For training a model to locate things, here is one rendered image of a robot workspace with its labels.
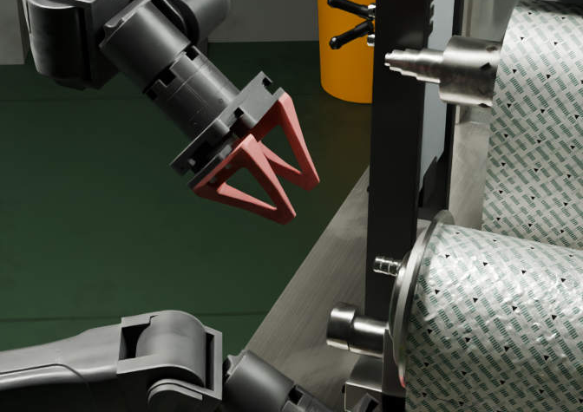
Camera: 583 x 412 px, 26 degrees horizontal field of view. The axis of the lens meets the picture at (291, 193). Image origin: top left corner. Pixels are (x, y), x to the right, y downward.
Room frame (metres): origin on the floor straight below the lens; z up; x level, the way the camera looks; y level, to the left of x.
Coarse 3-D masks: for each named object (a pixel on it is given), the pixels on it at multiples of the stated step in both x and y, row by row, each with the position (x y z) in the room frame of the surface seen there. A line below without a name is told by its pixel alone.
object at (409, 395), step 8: (408, 392) 0.76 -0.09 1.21; (408, 400) 0.76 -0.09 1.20; (416, 400) 0.76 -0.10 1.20; (424, 400) 0.76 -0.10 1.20; (432, 400) 0.76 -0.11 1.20; (440, 400) 0.75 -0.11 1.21; (408, 408) 0.76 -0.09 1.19; (416, 408) 0.76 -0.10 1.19; (424, 408) 0.76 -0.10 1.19; (432, 408) 0.76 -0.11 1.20; (440, 408) 0.75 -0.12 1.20; (448, 408) 0.75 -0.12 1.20; (456, 408) 0.75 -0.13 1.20; (464, 408) 0.75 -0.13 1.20; (472, 408) 0.75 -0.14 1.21
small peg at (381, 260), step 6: (378, 258) 0.85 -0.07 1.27; (384, 258) 0.85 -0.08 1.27; (390, 258) 0.85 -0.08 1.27; (378, 264) 0.85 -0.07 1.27; (384, 264) 0.85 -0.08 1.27; (390, 264) 0.85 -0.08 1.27; (396, 264) 0.85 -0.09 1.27; (378, 270) 0.85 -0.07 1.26; (384, 270) 0.85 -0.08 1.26; (390, 270) 0.85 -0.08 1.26; (396, 270) 0.84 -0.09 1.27
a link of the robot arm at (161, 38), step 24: (144, 0) 0.95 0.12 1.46; (168, 0) 0.97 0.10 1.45; (120, 24) 0.92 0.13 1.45; (144, 24) 0.92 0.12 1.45; (168, 24) 0.93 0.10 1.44; (120, 48) 0.91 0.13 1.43; (144, 48) 0.91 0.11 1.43; (168, 48) 0.91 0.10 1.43; (144, 72) 0.90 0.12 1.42; (168, 72) 0.91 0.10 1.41
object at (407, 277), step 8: (424, 232) 0.84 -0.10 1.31; (416, 240) 0.83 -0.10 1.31; (416, 248) 0.82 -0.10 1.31; (416, 256) 0.81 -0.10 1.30; (408, 264) 0.80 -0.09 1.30; (408, 272) 0.80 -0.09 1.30; (408, 280) 0.79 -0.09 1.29; (408, 288) 0.79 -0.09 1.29; (400, 296) 0.78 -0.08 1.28; (400, 304) 0.78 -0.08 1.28; (400, 312) 0.78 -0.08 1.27; (400, 320) 0.78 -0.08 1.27; (400, 328) 0.77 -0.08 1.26
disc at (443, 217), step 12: (444, 216) 0.85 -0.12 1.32; (432, 228) 0.82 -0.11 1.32; (432, 240) 0.81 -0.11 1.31; (420, 252) 0.79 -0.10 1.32; (420, 264) 0.79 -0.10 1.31; (420, 276) 0.78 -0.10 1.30; (408, 300) 0.77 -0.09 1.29; (408, 312) 0.76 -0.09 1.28; (408, 324) 0.76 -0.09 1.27; (408, 336) 0.76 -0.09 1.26; (408, 348) 0.76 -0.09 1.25
